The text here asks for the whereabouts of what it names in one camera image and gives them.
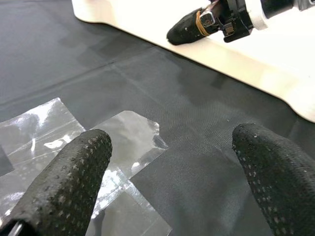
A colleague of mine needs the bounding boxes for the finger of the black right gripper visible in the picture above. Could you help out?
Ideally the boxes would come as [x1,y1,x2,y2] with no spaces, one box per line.
[166,8,215,46]

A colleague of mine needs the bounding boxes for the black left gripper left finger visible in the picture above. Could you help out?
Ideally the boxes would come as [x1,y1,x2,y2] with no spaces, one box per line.
[0,129,113,236]

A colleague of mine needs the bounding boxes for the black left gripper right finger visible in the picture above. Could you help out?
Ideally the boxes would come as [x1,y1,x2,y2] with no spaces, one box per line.
[232,122,315,236]

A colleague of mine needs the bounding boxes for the tan rubber band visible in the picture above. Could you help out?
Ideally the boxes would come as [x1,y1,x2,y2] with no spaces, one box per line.
[195,11,215,36]

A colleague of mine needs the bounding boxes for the white plastic table top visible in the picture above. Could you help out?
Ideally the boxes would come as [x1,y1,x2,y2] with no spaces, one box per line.
[71,0,315,123]

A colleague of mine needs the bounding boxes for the black table cloth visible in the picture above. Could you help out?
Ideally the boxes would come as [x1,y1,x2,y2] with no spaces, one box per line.
[0,0,315,236]

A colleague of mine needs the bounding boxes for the clear tape cross patch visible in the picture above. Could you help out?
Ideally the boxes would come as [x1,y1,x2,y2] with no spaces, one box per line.
[0,97,173,236]

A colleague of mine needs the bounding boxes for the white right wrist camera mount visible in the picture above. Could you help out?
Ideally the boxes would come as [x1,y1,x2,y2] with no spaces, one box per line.
[245,0,269,31]

